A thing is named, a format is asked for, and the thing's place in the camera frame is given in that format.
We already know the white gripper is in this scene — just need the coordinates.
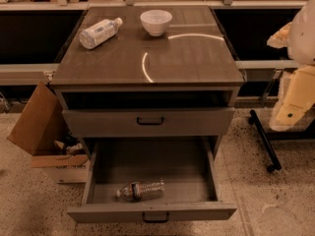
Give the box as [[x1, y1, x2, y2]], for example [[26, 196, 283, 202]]
[[267, 23, 315, 132]]

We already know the clear plastic water bottle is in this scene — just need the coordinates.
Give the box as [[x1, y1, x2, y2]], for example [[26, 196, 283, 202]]
[[116, 180, 164, 202]]

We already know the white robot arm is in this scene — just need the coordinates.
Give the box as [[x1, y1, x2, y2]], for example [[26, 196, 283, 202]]
[[267, 0, 315, 132]]

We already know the closed grey upper drawer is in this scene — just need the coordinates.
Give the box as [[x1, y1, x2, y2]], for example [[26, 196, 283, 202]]
[[63, 107, 234, 138]]

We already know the open grey middle drawer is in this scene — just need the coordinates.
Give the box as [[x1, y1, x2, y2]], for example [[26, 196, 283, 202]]
[[68, 137, 236, 223]]

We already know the grey drawer cabinet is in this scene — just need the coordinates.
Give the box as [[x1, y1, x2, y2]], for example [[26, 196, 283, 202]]
[[51, 6, 244, 153]]

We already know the white labelled plastic bottle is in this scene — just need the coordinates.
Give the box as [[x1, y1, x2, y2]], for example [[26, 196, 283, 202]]
[[79, 18, 123, 49]]

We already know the black wheeled stand leg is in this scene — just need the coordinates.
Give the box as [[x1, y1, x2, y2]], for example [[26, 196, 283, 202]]
[[248, 110, 282, 173]]

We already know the white bowl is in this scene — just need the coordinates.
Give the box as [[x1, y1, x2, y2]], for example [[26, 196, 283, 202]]
[[140, 10, 172, 36]]

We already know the brown cardboard box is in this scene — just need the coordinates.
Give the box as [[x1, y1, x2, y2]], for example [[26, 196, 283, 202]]
[[8, 83, 90, 184]]

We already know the black upper drawer handle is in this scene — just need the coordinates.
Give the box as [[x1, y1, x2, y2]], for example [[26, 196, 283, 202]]
[[136, 117, 164, 126]]

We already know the black drawer handle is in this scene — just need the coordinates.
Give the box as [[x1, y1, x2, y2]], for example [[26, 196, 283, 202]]
[[142, 211, 169, 223], [136, 117, 164, 126]]

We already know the black middle drawer handle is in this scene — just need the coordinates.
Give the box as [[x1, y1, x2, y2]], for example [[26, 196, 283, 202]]
[[142, 211, 169, 223]]

